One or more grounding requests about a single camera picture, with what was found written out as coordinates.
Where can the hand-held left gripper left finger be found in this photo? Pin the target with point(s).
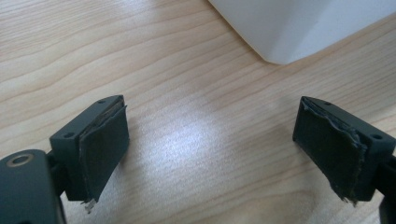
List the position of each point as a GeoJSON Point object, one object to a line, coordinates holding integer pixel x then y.
{"type": "Point", "coordinates": [99, 149]}

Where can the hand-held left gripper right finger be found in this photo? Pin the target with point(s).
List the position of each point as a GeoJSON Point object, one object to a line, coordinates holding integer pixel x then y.
{"type": "Point", "coordinates": [336, 146]}

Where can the white box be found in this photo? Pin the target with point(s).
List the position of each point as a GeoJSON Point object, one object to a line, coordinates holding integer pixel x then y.
{"type": "Point", "coordinates": [299, 28]}

